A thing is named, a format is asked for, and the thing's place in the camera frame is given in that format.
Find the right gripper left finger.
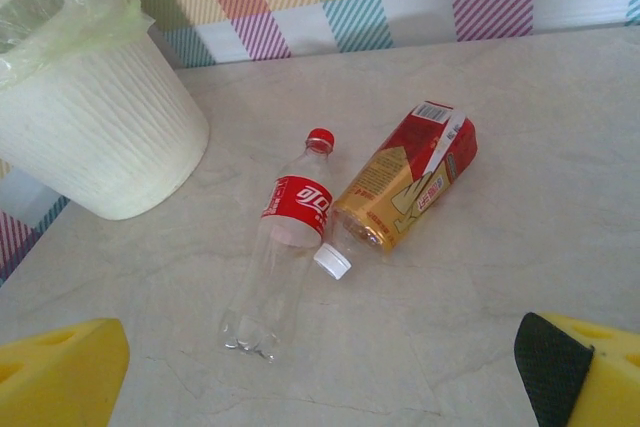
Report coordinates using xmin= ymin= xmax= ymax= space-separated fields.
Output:
xmin=0 ymin=317 xmax=131 ymax=427

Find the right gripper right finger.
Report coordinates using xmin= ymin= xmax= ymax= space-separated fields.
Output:
xmin=514 ymin=311 xmax=640 ymax=427

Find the white plate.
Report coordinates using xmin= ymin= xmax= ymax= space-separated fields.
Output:
xmin=0 ymin=36 xmax=211 ymax=222

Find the red gold label bottle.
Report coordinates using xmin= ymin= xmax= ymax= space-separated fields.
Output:
xmin=313 ymin=100 xmax=479 ymax=281

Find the red label cola bottle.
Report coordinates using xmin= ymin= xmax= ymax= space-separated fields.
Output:
xmin=219 ymin=126 xmax=337 ymax=364

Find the cream plastic bucket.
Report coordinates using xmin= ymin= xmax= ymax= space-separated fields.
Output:
xmin=0 ymin=0 xmax=156 ymax=93

